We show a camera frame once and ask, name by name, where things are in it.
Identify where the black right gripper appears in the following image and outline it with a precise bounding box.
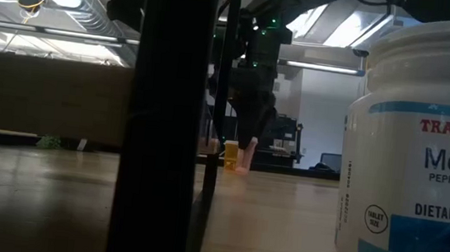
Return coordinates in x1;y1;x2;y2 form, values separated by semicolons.
223;64;281;153

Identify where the small potted green plant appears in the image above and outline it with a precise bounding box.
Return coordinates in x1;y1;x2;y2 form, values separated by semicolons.
35;133;63;152

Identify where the large ceiling light panel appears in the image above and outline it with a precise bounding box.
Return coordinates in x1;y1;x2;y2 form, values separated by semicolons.
286;0;391;51

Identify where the black ceiling device yellow cable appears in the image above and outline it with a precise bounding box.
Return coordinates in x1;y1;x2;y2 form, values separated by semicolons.
7;0;49;27

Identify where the white melatonin bottle blue label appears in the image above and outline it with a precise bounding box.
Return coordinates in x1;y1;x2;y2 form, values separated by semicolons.
331;11;450;252

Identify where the long ceiling light strip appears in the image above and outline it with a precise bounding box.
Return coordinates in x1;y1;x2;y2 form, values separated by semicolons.
0;19;368;77

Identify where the dark computer monitor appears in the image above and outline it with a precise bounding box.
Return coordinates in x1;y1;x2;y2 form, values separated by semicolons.
318;151;343;175

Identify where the black shelf divider frame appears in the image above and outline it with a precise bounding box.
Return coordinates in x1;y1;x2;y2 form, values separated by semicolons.
104;0;243;252

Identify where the orange pill bottle white cap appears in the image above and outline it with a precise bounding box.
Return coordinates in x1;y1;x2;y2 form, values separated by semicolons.
222;139;241;172

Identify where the black aluminium table frame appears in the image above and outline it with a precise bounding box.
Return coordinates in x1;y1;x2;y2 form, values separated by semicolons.
253;164;341;182

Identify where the black office equipment rack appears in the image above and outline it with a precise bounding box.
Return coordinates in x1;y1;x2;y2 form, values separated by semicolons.
265;112;306;170

